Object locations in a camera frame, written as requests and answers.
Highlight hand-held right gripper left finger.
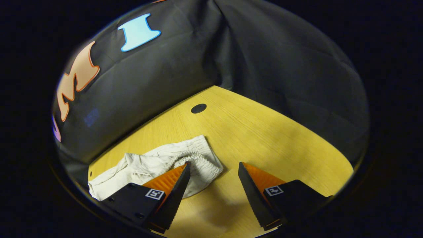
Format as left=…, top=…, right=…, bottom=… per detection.
left=101, top=162, right=191, bottom=233

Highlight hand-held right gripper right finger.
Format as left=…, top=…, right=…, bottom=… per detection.
left=238, top=161, right=332, bottom=231

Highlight cream white jeans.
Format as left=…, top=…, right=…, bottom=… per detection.
left=88, top=135, right=224, bottom=201

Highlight black backdrop cloth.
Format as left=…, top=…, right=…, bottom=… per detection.
left=51, top=0, right=370, bottom=185

